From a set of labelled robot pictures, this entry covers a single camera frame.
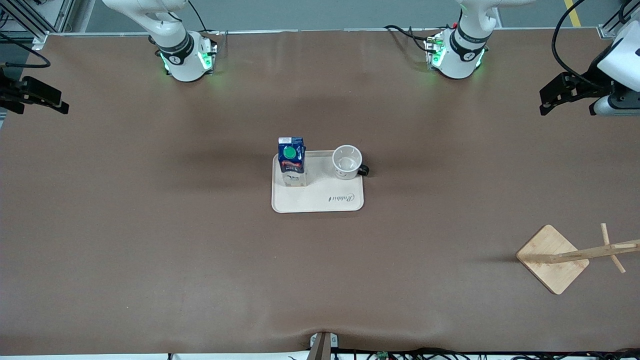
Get white smiley face cup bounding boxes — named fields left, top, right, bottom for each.
left=332, top=144, right=370, bottom=180

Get blue milk carton green cap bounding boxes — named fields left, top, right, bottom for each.
left=277, top=136, right=307, bottom=187

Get wooden cup rack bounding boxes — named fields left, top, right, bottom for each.
left=516, top=223, right=640, bottom=295

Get cream plastic tray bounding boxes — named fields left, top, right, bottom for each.
left=271, top=149, right=365, bottom=214

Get aluminium frame struts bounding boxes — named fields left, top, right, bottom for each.
left=0, top=0, right=77, bottom=48
left=597, top=0, right=640, bottom=40

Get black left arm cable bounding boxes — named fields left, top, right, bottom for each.
left=551, top=0, right=608, bottom=83

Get black left base cables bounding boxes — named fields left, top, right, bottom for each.
left=384, top=24, right=432, bottom=55

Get black right base cable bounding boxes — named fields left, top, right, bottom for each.
left=187, top=0, right=221, bottom=36

